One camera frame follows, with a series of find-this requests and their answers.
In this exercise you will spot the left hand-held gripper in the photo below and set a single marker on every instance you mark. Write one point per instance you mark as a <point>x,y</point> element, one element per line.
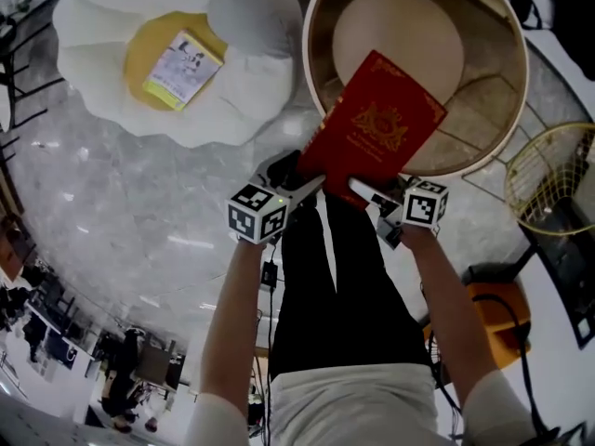
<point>255,214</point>

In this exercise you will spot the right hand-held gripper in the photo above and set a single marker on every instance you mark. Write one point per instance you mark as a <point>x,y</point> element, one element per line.
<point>425,205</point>

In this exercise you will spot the red book with gold emblem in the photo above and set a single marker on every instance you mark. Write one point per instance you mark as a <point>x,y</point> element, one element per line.
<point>376,133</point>

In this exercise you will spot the white flower-shaped chair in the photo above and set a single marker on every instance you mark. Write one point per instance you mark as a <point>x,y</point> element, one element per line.
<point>186,109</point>

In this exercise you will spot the person's right forearm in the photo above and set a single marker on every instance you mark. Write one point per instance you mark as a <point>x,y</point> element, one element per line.
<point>446,314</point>

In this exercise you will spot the person's left forearm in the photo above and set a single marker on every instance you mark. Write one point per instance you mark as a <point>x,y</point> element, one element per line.
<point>237,314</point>

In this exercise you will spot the small yellow white booklet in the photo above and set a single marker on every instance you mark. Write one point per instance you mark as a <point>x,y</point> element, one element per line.
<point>183,70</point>

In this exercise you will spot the person's black trousers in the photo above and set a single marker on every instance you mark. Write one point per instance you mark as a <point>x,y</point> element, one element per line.
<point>353,305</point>

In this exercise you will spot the round beige bin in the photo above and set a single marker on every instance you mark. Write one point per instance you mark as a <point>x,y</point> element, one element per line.
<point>469,123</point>

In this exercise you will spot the orange box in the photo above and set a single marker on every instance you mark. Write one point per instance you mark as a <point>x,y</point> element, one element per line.
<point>493,337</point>

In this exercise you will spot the person's white shirt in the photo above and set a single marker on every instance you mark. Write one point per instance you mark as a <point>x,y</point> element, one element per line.
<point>353,407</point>

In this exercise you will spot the black backpack with white patch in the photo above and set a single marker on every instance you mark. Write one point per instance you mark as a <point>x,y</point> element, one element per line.
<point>572,12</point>

